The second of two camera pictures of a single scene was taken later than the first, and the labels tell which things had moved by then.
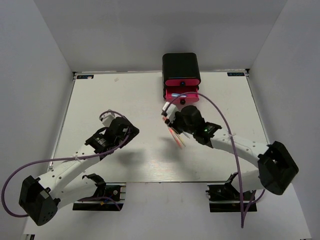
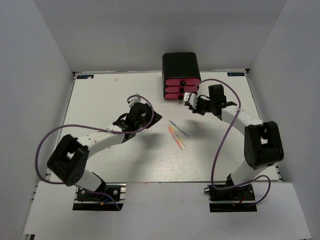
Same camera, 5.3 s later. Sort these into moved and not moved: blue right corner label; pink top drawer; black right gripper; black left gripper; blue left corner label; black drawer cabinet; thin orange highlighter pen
Moved: black left gripper; black right gripper
Not moved: thin orange highlighter pen; black drawer cabinet; blue left corner label; pink top drawer; blue right corner label
